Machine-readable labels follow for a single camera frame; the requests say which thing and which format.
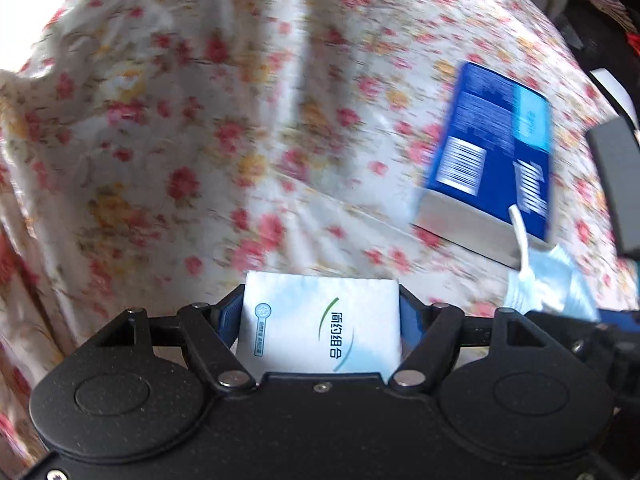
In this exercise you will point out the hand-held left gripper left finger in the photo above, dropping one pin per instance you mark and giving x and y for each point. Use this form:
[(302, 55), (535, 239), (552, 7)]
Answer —
[(232, 317)]

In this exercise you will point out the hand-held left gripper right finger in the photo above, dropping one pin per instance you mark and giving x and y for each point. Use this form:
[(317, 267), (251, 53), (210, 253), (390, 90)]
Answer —
[(410, 320)]

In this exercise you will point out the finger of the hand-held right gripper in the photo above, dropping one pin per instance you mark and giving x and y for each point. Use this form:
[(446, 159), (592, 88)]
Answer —
[(575, 322)]

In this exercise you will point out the blue face mask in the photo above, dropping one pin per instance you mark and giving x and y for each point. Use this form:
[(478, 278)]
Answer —
[(550, 285)]

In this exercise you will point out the white tissue pack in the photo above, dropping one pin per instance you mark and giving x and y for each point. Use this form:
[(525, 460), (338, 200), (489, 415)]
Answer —
[(310, 320)]

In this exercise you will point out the blue tissue package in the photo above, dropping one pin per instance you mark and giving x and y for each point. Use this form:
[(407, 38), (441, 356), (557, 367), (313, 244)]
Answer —
[(485, 150)]

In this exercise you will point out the floral tablecloth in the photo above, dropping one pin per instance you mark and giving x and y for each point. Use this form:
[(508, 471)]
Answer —
[(200, 110)]

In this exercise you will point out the white paper sheet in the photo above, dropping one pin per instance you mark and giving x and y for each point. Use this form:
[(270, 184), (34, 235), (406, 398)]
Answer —
[(612, 90)]

